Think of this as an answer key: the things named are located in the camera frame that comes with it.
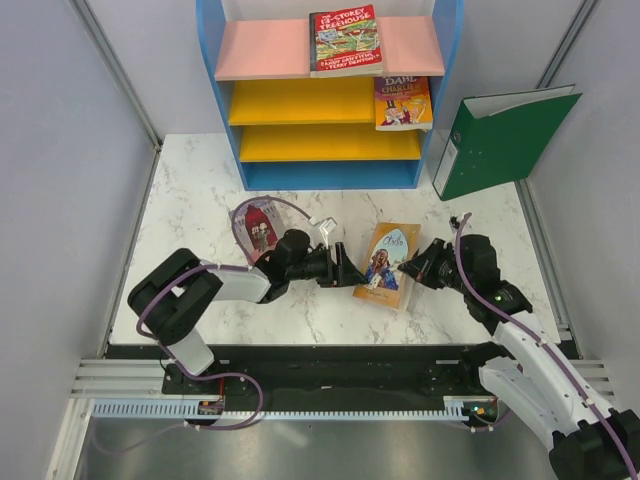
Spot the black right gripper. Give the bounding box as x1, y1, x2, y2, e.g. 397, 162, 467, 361
398, 237, 473, 295

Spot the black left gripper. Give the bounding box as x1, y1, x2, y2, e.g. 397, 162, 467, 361
287, 242, 368, 288

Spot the tan Othello book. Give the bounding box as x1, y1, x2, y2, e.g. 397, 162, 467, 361
353, 222, 421, 311

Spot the pink castle cover book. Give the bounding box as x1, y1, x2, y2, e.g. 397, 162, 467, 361
229, 196, 284, 264

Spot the orange Roald Dahl book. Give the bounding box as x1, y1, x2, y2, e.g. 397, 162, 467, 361
374, 76, 433, 131

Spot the red treehouse book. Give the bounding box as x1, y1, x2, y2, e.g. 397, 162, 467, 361
308, 4, 383, 71

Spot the dark blue 1984 book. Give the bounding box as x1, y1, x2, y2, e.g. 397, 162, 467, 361
310, 69, 384, 78

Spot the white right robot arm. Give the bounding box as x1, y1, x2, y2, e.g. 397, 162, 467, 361
399, 235, 639, 479

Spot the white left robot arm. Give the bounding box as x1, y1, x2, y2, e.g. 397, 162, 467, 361
127, 229, 367, 393

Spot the blue shelf unit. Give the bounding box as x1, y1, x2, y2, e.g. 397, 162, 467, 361
194, 0, 466, 193

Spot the green lever arch binder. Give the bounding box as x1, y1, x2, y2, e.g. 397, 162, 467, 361
433, 85, 581, 201

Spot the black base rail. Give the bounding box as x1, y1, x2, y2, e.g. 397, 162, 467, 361
99, 342, 585, 414

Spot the light blue cable duct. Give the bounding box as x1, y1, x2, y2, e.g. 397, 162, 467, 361
90, 396, 496, 422

